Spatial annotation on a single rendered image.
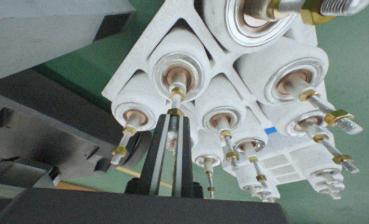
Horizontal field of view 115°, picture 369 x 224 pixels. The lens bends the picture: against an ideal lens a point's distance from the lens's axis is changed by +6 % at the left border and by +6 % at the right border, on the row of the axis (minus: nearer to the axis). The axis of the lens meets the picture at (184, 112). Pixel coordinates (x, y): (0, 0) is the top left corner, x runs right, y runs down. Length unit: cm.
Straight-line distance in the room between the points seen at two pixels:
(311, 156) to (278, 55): 43
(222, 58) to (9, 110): 54
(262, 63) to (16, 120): 63
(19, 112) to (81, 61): 22
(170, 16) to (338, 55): 55
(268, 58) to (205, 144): 24
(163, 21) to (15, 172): 62
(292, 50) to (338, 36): 39
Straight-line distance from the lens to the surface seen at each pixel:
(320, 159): 59
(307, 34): 30
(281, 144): 58
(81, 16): 24
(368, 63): 74
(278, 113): 31
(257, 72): 22
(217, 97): 22
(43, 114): 52
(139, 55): 26
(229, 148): 20
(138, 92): 23
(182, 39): 18
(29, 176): 67
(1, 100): 55
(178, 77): 16
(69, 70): 62
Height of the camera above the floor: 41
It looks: 48 degrees down
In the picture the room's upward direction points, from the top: 178 degrees counter-clockwise
